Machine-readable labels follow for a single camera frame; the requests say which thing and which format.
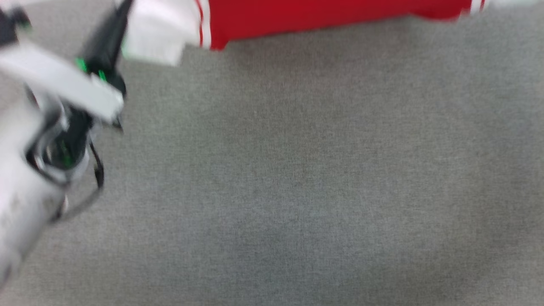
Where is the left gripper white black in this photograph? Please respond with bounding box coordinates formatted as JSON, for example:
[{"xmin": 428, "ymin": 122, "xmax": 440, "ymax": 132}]
[{"xmin": 0, "ymin": 0, "xmax": 134, "ymax": 183}]

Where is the red towel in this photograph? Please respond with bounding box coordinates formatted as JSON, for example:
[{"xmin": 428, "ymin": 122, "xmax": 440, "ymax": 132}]
[{"xmin": 121, "ymin": 0, "xmax": 487, "ymax": 66}]

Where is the grey fabric sofa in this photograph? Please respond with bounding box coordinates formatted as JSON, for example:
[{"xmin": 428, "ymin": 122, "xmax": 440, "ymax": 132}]
[{"xmin": 0, "ymin": 0, "xmax": 544, "ymax": 306}]

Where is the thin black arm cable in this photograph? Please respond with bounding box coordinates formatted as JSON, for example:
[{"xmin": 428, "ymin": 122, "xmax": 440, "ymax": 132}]
[{"xmin": 53, "ymin": 142, "xmax": 105, "ymax": 222}]

